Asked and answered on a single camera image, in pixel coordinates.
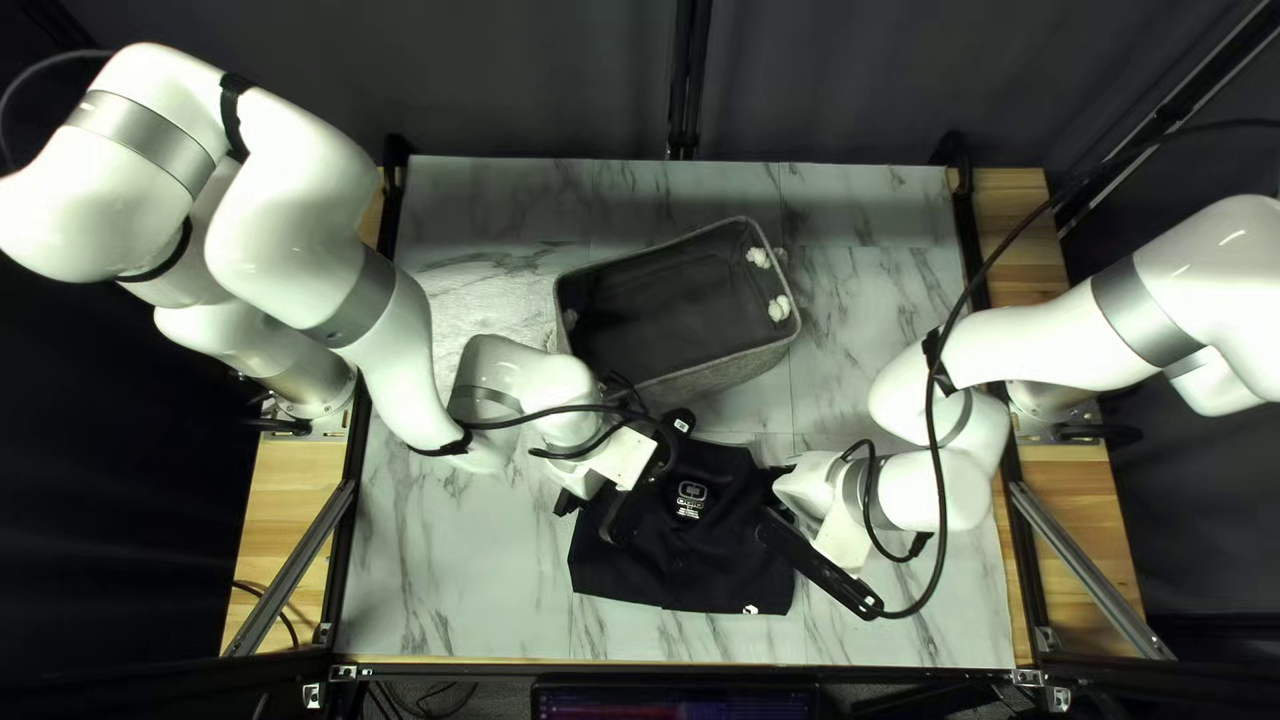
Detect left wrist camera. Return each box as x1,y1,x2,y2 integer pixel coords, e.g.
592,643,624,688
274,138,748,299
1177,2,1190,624
598,408,698,546

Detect black frame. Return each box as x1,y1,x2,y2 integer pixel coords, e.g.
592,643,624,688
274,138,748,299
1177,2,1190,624
220,0,1280,716

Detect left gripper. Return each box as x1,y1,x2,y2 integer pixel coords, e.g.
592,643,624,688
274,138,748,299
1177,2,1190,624
552,423,663,520

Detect black sweatshirt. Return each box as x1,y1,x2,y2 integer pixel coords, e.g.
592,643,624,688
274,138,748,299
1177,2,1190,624
567,435,801,616

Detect laptop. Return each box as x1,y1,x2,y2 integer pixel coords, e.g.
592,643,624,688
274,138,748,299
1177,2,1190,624
530,680,821,720

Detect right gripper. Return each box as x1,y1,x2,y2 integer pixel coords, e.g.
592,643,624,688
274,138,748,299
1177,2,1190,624
772,450,871,574

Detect black cable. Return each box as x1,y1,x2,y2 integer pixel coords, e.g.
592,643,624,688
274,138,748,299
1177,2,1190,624
235,578,303,653
430,372,666,463
840,118,1280,621

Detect grey fabric basket rope handles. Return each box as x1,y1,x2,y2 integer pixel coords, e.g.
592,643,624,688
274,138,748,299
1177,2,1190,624
550,215,803,399

